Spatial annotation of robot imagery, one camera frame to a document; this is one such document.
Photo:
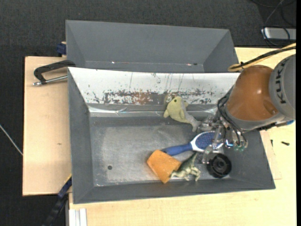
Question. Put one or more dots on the yellow-green plush dolphin toy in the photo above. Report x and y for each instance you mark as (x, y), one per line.
(176, 108)

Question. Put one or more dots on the orange sponge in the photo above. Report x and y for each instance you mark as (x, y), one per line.
(162, 165)

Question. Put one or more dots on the small black screw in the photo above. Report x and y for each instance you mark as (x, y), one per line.
(285, 143)

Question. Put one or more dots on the black ribbed round knob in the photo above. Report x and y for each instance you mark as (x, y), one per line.
(219, 167)

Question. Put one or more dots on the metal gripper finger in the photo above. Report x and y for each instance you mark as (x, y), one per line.
(217, 136)
(208, 152)

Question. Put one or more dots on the pale wood board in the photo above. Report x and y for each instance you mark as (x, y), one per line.
(44, 126)

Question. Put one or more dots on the blue and white brush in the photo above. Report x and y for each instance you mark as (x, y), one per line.
(202, 140)

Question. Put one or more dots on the grey metal bin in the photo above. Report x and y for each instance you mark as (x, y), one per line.
(122, 138)

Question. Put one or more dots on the green toy dinosaur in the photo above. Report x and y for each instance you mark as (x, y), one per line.
(188, 169)

